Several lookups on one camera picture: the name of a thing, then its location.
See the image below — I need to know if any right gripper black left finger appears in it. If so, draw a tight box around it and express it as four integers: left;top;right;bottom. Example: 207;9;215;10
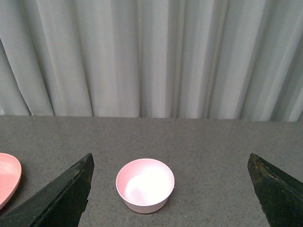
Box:
0;153;94;227

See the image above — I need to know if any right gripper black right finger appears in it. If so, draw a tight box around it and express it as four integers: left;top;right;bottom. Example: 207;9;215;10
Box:
248;153;303;227

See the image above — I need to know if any pink plate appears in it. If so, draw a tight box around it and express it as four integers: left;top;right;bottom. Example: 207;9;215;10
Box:
0;153;22;209

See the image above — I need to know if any pink bowl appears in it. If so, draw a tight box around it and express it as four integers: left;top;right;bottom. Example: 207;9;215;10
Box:
116;158;175;214

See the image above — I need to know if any white curtain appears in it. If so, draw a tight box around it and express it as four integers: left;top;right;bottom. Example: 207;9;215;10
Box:
0;0;303;122

